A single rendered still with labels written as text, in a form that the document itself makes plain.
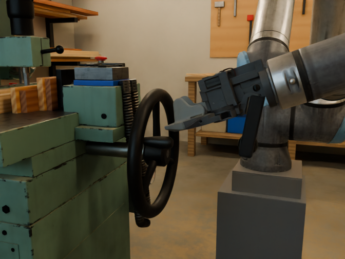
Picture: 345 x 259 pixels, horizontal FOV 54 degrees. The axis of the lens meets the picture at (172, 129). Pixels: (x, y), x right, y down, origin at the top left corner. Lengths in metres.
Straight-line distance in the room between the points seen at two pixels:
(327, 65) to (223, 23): 3.53
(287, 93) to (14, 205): 0.53
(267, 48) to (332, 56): 0.19
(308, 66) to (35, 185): 0.53
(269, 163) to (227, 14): 2.99
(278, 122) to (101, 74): 0.69
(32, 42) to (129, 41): 3.67
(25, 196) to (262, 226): 0.85
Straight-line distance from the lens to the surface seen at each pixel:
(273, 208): 1.24
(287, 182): 1.24
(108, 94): 0.75
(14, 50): 0.89
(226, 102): 0.59
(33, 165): 0.68
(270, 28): 0.78
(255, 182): 1.25
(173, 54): 4.25
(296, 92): 0.58
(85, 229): 0.89
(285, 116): 1.23
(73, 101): 0.80
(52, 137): 0.72
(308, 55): 0.58
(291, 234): 1.28
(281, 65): 0.58
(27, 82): 0.91
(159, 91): 0.73
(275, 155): 1.26
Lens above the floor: 1.02
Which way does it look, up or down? 12 degrees down
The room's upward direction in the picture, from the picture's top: straight up
